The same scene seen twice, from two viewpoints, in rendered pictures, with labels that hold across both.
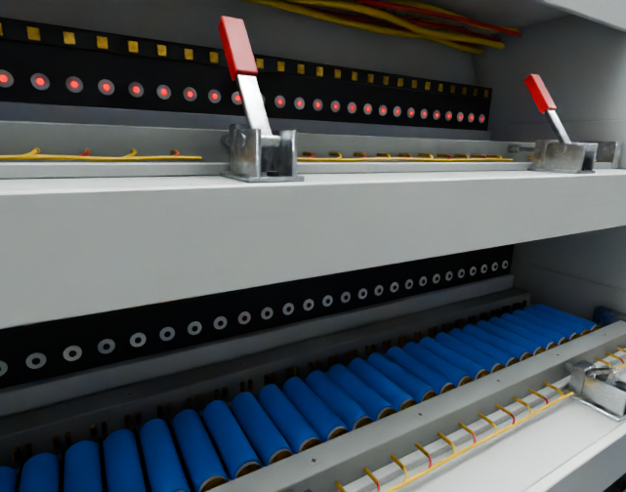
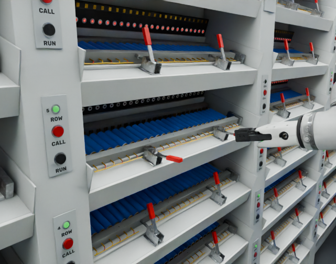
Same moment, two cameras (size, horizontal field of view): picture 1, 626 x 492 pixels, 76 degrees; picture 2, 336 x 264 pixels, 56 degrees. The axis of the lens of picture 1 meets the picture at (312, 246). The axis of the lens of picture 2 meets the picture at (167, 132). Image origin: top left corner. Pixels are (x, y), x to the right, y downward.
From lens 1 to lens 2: 0.48 m
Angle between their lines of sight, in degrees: 24
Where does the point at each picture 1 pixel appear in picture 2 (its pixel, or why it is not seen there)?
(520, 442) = (196, 144)
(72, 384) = not seen: hidden behind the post
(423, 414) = (174, 134)
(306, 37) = not seen: outside the picture
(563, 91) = (232, 29)
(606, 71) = (246, 27)
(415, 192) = (183, 77)
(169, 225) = (139, 84)
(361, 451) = (160, 140)
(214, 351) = (109, 114)
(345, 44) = not seen: outside the picture
